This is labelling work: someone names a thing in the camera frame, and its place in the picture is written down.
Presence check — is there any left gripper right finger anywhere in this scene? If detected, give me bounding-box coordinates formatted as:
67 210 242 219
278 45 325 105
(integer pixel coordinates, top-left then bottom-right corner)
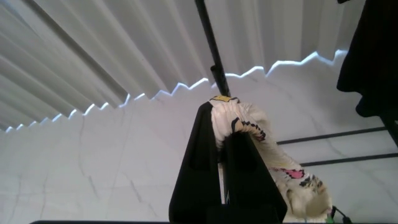
222 130 289 222

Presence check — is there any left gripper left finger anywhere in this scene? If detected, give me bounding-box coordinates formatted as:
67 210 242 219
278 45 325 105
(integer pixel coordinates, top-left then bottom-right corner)
169 101 223 222

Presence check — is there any cream printed garment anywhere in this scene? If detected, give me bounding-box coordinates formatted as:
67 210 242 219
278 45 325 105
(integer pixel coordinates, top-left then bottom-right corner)
208 95 333 223

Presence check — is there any black garment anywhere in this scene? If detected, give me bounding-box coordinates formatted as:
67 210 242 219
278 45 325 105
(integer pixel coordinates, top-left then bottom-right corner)
336 0 398 119

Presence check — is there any black clothes rack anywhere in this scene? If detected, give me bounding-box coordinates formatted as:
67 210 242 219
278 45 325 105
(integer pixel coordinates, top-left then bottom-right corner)
194 0 398 167

